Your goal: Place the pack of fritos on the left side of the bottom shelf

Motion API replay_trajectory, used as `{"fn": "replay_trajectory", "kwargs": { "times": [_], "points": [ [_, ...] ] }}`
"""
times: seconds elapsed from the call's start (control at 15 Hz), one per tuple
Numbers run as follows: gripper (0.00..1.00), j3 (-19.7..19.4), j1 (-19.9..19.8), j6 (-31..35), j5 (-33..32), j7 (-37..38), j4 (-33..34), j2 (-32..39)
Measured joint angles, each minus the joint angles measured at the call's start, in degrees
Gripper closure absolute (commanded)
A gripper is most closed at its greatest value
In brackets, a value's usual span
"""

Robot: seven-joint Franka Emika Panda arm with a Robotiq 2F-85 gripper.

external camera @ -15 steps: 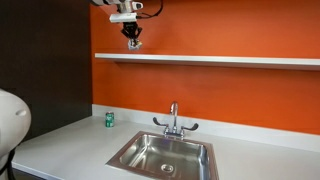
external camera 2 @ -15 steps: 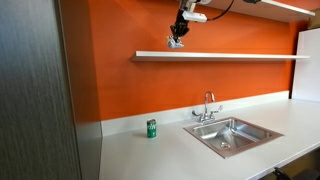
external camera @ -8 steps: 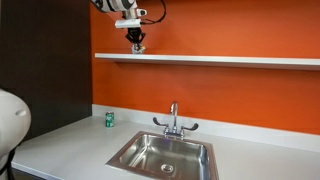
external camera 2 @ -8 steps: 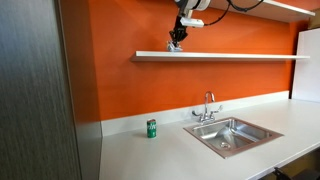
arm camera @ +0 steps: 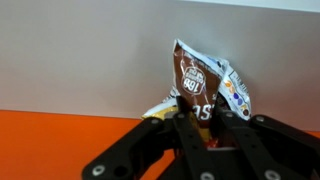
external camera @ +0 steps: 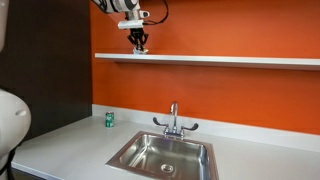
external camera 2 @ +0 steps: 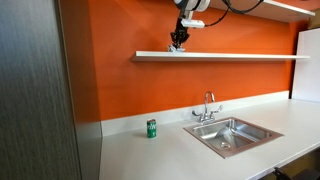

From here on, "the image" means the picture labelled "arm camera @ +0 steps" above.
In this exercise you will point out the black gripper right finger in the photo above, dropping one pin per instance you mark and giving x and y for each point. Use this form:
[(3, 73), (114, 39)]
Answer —
[(276, 146)]

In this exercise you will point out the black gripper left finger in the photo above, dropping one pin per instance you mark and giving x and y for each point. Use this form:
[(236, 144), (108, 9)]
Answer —
[(140, 146)]

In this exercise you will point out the fritos snack pack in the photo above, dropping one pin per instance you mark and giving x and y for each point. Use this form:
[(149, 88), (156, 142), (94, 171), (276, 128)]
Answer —
[(196, 76)]

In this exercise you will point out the white wall shelf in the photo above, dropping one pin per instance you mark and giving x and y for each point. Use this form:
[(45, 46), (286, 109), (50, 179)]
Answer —
[(83, 56)]

